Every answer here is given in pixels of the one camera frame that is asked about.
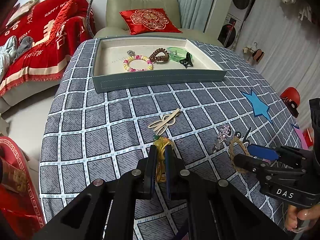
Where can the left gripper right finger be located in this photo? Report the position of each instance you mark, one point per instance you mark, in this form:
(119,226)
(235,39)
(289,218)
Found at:
(176,184)

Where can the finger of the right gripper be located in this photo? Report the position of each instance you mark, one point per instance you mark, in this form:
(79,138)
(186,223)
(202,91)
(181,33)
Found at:
(256,166)
(262,152)

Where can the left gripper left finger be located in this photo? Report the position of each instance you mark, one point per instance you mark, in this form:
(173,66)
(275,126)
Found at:
(150,173)

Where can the black claw hair clip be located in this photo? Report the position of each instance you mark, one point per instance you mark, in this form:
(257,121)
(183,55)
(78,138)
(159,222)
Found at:
(187,61)

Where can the green translucent bangle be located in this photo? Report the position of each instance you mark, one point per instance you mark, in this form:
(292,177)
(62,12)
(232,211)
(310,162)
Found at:
(182,53)

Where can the pink silver ring charm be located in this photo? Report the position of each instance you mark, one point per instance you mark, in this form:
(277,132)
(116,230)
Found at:
(131,53)

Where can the grey-green jewelry tray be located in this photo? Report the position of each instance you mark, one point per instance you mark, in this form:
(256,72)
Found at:
(114,69)

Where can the right hand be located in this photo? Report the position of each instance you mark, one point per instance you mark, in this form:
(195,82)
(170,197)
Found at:
(294,214)

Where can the black bobby pin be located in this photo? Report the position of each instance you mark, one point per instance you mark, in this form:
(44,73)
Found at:
(244,139)

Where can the pink rhinestone hair clip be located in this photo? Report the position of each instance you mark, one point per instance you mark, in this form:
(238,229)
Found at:
(224,133)

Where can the red hat ornament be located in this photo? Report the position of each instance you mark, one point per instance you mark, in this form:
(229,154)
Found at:
(291,98)

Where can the grey checked tablecloth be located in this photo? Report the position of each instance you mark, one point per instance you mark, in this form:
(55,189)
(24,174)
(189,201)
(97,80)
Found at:
(96,145)

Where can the red round box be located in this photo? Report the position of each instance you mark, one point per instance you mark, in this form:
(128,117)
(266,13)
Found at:
(21,212)

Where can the red embroidered cushion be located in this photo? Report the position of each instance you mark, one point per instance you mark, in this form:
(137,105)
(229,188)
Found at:
(154,20)

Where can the light blue curtain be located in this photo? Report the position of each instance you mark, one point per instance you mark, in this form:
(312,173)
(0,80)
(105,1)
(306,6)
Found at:
(194,13)

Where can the green armchair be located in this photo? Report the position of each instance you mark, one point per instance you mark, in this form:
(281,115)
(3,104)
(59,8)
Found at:
(116,25)

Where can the red blanket on sofa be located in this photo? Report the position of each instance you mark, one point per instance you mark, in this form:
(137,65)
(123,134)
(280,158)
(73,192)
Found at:
(57,28)

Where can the grey clothes pile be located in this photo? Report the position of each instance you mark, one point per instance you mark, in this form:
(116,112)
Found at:
(12,50)

